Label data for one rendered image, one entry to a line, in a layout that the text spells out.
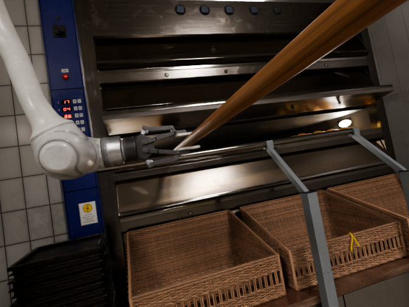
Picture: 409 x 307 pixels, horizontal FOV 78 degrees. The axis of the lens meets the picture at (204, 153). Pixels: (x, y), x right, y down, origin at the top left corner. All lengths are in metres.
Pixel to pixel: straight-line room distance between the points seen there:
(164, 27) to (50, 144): 1.18
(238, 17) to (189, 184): 1.08
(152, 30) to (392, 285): 1.66
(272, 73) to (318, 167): 1.48
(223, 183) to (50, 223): 0.89
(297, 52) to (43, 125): 0.54
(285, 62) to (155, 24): 1.40
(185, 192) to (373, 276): 0.89
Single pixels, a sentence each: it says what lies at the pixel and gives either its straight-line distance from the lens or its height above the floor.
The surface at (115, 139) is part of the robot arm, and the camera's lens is 0.78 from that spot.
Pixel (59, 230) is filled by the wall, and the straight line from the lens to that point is 1.44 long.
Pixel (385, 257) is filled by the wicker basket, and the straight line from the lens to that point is 1.38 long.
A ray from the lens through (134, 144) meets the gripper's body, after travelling 0.77.
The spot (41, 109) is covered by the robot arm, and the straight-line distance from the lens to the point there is 0.68.
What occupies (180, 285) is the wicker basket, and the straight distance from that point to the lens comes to 0.95.
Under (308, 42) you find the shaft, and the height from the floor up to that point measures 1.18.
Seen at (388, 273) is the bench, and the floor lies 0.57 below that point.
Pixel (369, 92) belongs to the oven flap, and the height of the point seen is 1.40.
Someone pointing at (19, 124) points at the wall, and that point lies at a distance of 1.51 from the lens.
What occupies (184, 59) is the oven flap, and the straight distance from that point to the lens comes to 1.51.
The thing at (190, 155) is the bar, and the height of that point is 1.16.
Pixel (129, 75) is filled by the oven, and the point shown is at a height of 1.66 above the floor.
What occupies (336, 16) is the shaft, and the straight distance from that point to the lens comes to 0.23.
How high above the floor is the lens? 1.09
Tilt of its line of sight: 4 degrees up
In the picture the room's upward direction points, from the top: 10 degrees counter-clockwise
